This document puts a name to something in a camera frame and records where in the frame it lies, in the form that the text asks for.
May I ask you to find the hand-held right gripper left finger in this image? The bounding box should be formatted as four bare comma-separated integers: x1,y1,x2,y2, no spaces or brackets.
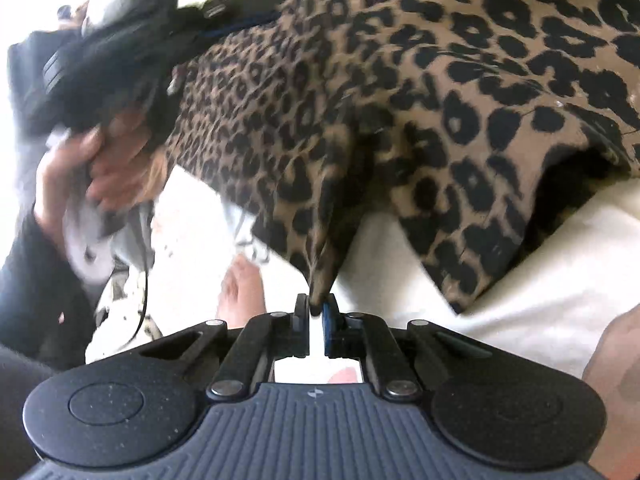
140,294,311,402

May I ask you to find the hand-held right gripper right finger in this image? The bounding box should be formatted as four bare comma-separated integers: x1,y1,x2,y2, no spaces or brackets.
322,294,493,402

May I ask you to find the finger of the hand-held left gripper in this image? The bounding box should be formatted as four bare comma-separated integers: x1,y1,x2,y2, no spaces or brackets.
202,0,280,18
197,12,282,42

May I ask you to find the leopard print garment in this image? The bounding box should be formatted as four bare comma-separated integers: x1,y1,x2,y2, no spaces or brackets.
165,0,640,317

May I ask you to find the person's left forearm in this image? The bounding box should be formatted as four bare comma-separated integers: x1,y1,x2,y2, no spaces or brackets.
0,205,97,363

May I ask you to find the person's left hand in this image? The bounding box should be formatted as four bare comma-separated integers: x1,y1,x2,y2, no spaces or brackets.
33,112,170,257

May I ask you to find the dark grey cloth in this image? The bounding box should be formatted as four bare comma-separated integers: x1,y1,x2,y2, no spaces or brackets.
5,30,61,201

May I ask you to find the cream bear printed blanket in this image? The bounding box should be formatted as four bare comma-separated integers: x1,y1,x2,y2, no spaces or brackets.
85,165,640,386

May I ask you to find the black speckled white cloth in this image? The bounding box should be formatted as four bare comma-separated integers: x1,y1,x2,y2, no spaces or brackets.
94,260,162,356

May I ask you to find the person's leg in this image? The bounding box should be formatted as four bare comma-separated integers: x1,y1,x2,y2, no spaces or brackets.
581,310,640,480

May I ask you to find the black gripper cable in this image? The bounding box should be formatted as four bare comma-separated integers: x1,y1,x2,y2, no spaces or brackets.
131,200,153,333

